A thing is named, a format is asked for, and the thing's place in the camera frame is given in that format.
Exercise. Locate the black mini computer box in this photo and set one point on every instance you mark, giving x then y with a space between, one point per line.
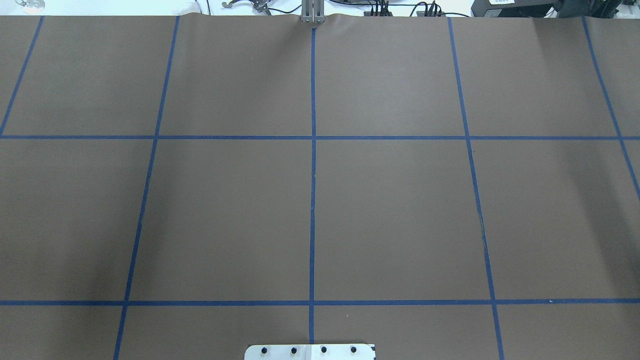
514 8

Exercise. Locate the aluminium frame post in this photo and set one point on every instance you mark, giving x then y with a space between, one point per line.
313 11

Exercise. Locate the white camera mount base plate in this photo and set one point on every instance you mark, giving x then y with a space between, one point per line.
310 351

